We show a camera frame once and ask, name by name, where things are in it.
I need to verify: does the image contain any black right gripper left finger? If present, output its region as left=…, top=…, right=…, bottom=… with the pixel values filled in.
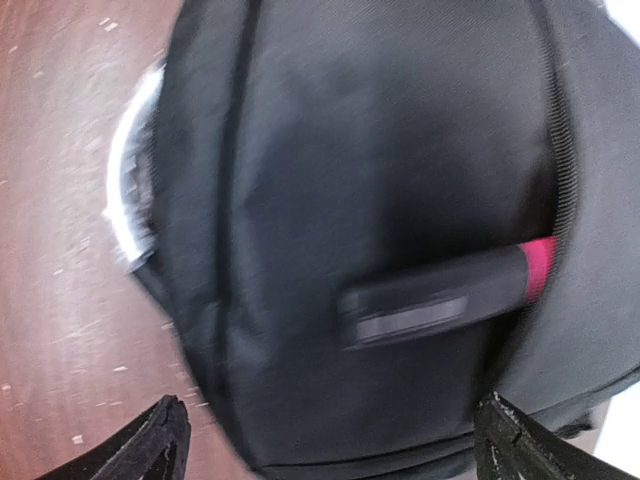
left=40, top=395, right=191, bottom=480

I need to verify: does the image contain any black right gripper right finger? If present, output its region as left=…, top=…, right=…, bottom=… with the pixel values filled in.
left=474, top=392, right=635, bottom=480

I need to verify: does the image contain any pink capped black highlighter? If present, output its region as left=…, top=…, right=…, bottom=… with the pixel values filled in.
left=338, top=237, right=557, bottom=348

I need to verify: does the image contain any black student backpack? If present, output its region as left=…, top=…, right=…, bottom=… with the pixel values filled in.
left=105, top=1, right=639, bottom=479

